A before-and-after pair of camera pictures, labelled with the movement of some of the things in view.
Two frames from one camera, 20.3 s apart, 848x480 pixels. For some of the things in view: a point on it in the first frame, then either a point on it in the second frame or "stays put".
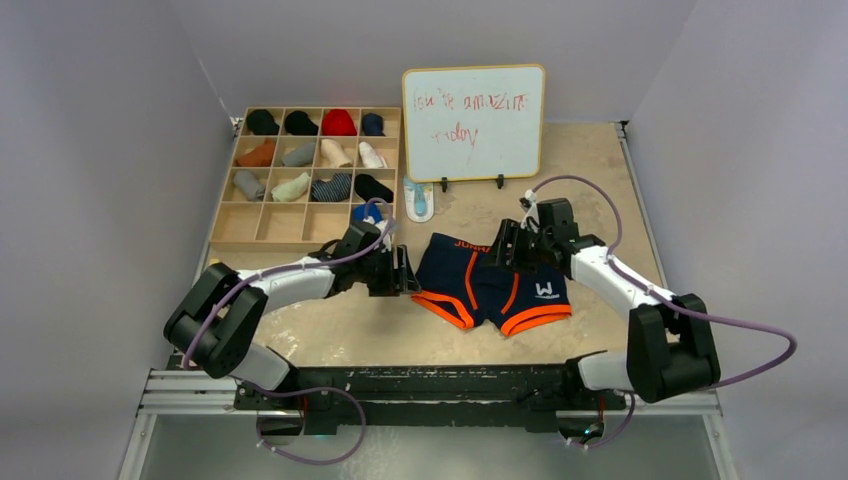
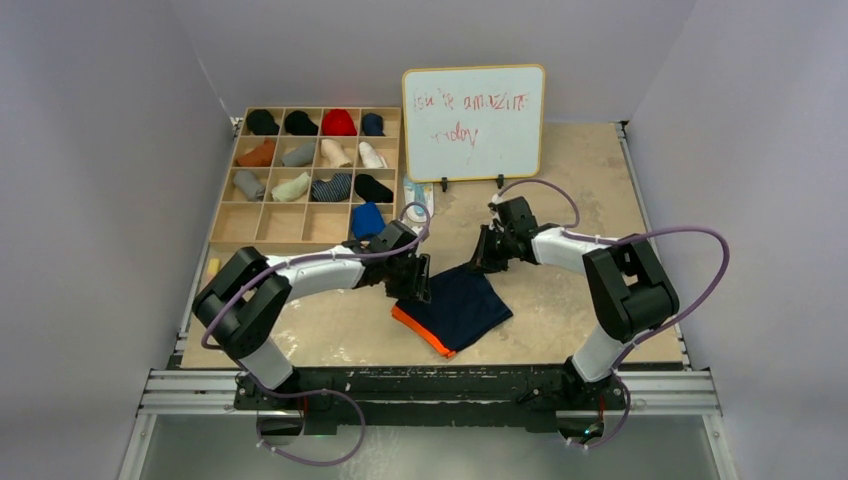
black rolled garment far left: [261, 122] stays put
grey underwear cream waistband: [249, 184] stays put
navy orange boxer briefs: [463, 280] → [464, 304]
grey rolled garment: [300, 156] stays put
